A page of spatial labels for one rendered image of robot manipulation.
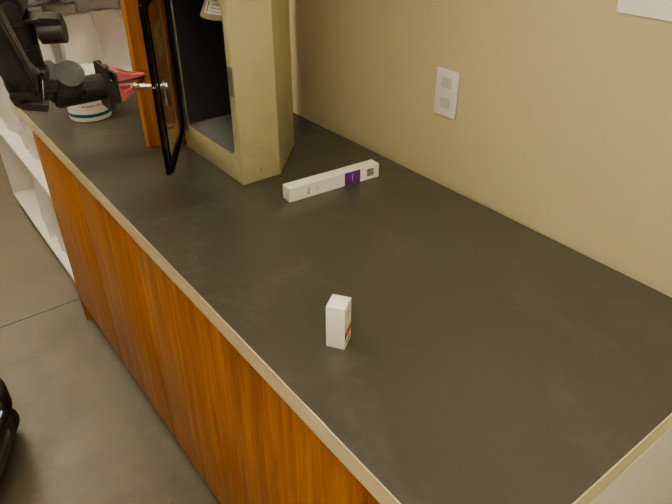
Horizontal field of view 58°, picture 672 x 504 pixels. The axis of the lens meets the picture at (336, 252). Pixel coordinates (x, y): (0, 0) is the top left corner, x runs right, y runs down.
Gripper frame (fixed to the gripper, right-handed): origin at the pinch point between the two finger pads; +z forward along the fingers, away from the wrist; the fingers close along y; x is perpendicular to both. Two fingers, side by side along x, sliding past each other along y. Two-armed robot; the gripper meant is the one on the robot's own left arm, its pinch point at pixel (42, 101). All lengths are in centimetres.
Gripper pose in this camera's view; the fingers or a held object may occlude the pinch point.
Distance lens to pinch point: 179.6
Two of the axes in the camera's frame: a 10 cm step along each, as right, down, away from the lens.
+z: 0.1, 8.4, 5.4
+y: 8.0, -3.4, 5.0
